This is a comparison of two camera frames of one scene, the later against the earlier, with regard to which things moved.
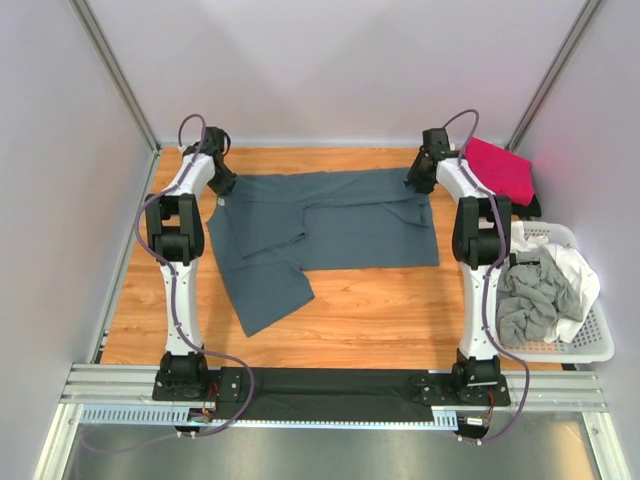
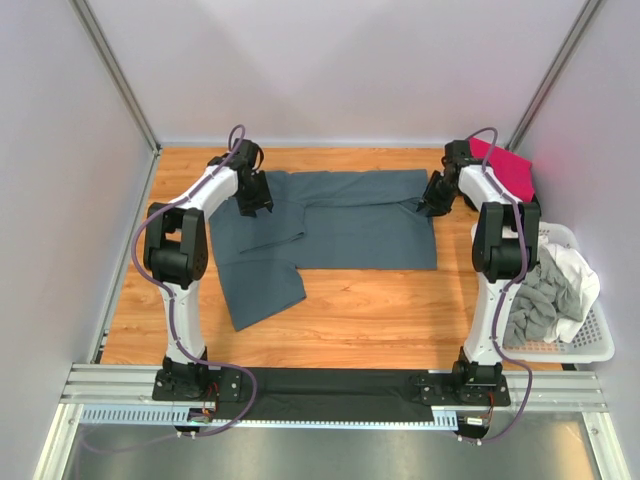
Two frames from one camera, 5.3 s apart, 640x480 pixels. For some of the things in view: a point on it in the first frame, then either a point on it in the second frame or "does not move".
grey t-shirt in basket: [533, 299] does not move
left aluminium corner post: [89, 22] does not move
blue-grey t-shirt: [271, 230] does not move
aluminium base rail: [531, 387] does not move
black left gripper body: [222, 182] to [258, 196]
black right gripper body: [417, 179] to [438, 196]
